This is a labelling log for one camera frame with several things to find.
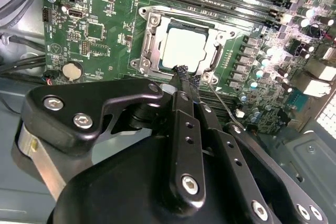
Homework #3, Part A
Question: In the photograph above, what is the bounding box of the CPU with silver top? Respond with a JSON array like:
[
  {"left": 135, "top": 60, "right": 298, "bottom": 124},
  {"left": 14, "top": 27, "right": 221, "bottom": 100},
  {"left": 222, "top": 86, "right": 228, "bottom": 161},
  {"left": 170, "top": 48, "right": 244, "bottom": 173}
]
[{"left": 158, "top": 19, "right": 215, "bottom": 76}]

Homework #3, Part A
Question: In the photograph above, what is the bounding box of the metal locking lever wire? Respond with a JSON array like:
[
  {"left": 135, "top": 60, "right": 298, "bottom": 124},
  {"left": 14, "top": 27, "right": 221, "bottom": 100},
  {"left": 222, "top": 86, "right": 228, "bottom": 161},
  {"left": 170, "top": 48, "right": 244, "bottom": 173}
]
[{"left": 206, "top": 82, "right": 247, "bottom": 132}]

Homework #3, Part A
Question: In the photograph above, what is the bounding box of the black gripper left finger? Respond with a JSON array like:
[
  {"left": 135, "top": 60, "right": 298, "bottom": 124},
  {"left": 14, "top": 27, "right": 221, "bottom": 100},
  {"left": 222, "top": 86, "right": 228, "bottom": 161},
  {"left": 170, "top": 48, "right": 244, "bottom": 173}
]
[{"left": 12, "top": 65, "right": 207, "bottom": 211}]

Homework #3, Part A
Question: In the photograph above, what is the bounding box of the metal socket cover frame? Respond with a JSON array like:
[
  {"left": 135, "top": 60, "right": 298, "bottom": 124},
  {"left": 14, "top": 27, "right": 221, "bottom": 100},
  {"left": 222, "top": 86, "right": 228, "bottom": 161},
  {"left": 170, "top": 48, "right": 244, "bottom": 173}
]
[{"left": 140, "top": 11, "right": 229, "bottom": 78}]

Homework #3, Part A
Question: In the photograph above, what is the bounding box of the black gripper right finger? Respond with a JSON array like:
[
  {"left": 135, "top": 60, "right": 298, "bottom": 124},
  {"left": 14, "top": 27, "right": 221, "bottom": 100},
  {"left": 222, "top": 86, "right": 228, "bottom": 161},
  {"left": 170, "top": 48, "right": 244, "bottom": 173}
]
[{"left": 190, "top": 76, "right": 328, "bottom": 224}]

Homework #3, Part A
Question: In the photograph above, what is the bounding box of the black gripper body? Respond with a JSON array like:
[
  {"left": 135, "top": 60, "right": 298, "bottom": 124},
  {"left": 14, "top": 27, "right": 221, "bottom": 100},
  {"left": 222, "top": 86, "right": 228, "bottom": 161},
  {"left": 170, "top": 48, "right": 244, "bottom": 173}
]
[{"left": 47, "top": 99, "right": 247, "bottom": 224}]

